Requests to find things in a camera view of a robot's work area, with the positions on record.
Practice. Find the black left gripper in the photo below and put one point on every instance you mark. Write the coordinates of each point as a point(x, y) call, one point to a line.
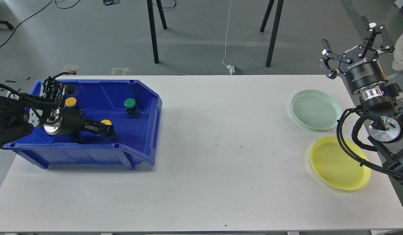
point(71, 123)

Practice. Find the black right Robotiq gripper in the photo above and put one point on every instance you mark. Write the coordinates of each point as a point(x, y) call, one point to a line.
point(363, 70)

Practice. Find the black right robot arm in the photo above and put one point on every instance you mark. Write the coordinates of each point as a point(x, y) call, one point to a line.
point(380, 120)

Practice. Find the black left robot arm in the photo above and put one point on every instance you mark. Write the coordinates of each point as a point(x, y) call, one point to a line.
point(20, 113)

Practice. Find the yellow push button back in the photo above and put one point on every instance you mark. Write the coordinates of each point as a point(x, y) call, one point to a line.
point(71, 102)

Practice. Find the green push button right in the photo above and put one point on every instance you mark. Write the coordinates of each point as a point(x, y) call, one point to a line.
point(131, 108)

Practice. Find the light green plate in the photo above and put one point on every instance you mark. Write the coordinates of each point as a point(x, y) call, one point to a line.
point(315, 110)

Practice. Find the yellow plate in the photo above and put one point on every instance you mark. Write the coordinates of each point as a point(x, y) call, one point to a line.
point(335, 168)

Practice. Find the blue plastic bin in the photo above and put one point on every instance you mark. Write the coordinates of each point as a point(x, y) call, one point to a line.
point(101, 99)

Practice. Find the black tripod legs right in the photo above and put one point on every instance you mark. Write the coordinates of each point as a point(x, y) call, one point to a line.
point(276, 22)

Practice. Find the black tripod legs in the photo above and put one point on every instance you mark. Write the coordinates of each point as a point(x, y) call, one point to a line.
point(151, 17)
point(276, 22)

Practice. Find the black tripod legs left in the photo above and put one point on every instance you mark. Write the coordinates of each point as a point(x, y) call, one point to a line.
point(151, 17)

